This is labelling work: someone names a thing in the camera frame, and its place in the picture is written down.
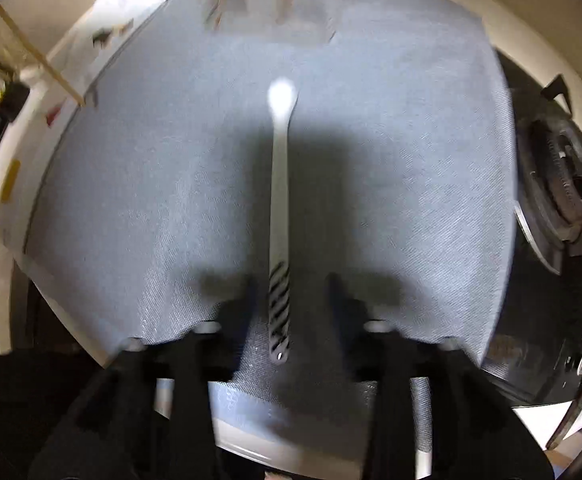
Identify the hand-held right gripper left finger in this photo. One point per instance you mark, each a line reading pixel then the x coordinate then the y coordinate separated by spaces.
pixel 236 340

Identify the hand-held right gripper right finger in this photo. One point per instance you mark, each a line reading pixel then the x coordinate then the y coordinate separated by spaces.
pixel 346 330

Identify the clear plastic utensil holder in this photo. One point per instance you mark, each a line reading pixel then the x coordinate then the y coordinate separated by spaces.
pixel 256 30

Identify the grey woven placemat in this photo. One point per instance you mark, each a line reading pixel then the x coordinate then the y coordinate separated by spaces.
pixel 146 185

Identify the black gas stove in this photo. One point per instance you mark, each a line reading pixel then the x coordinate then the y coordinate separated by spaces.
pixel 536 320

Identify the white printed tablecloth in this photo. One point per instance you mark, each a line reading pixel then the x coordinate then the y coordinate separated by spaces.
pixel 8 220

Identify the gas stove burner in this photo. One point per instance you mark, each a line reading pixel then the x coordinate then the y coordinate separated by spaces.
pixel 566 180

